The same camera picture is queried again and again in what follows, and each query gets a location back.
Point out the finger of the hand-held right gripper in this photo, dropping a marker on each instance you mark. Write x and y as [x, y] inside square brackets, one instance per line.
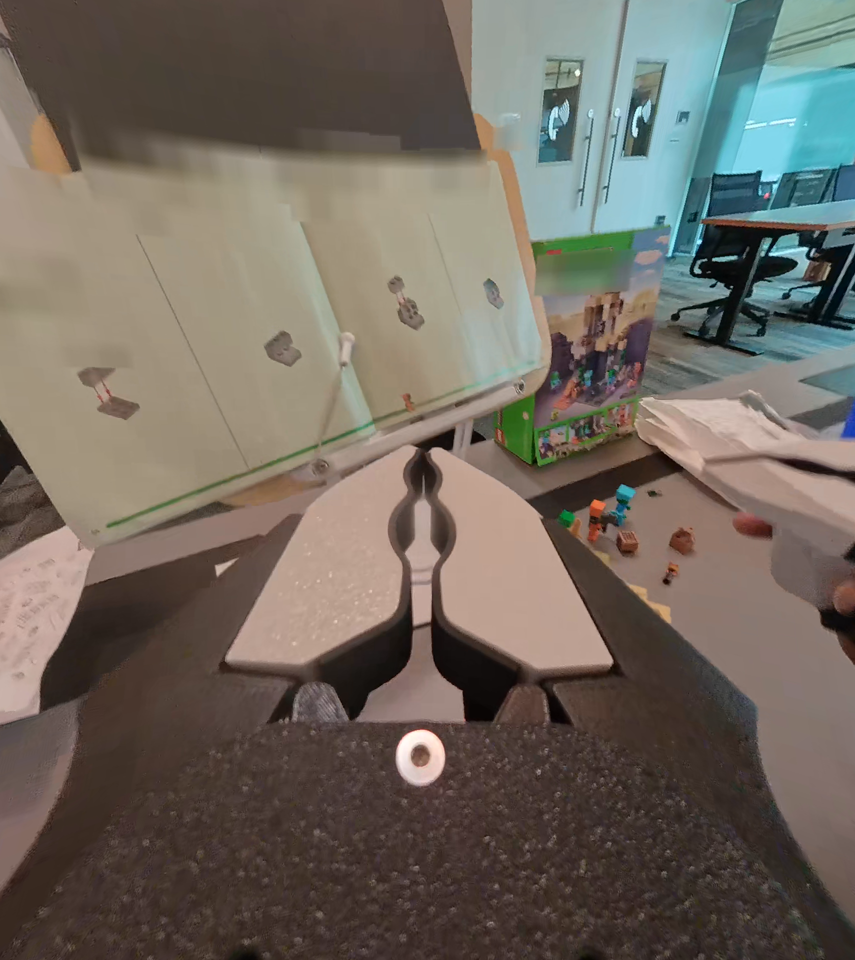
[832, 510]
[847, 448]

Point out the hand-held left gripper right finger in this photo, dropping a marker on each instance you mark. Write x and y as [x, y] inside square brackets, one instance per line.
[525, 585]

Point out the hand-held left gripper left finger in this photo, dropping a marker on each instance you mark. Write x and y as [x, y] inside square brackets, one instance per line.
[322, 585]

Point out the grey desk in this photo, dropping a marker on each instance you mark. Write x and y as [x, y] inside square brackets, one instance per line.
[735, 637]

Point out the wooden office desk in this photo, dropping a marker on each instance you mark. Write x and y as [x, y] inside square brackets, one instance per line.
[810, 214]

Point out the person's right hand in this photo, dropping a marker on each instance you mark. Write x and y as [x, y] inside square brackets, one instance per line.
[754, 525]

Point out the green toy block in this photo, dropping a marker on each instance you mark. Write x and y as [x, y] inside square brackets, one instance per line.
[566, 518]

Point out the orange toy minifigure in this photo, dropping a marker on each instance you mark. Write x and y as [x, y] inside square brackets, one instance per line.
[597, 521]

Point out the brown toy block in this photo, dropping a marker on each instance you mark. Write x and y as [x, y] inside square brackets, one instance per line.
[682, 540]
[627, 542]

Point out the teal toy minifigure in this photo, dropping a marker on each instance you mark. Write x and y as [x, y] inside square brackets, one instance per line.
[622, 504]

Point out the toy brick model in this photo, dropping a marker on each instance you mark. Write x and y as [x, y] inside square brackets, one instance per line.
[652, 600]

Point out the small toy torch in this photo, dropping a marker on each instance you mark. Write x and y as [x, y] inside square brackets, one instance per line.
[670, 574]

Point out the green toy set box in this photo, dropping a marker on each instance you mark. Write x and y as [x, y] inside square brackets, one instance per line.
[585, 352]

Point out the green instruction booklet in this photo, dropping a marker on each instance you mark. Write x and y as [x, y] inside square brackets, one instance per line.
[247, 337]

